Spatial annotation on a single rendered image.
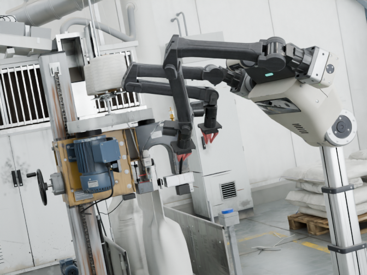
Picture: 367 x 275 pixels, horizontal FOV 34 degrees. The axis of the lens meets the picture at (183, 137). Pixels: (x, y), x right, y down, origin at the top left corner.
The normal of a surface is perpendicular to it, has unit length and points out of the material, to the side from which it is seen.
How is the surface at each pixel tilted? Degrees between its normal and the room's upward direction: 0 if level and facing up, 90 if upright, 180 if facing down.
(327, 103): 115
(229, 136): 90
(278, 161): 90
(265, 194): 90
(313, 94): 90
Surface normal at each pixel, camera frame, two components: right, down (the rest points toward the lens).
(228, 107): 0.33, -0.01
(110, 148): 0.69, -0.08
